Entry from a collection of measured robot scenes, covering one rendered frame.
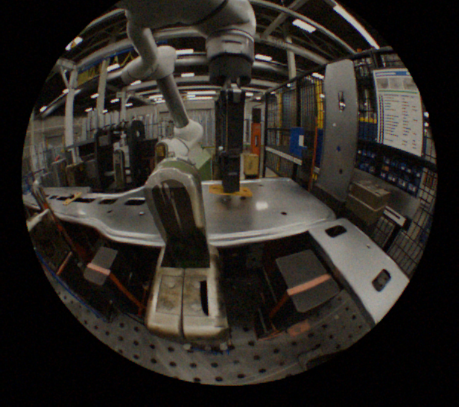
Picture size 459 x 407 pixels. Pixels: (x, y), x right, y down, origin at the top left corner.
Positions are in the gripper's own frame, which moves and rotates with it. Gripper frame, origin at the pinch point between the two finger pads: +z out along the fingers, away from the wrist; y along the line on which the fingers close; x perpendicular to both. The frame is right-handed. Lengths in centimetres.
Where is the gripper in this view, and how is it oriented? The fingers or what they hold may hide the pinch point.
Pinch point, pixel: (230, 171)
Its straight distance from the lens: 27.4
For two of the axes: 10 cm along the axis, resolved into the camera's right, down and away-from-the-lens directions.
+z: 0.1, 9.4, 3.3
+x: 9.9, -0.5, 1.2
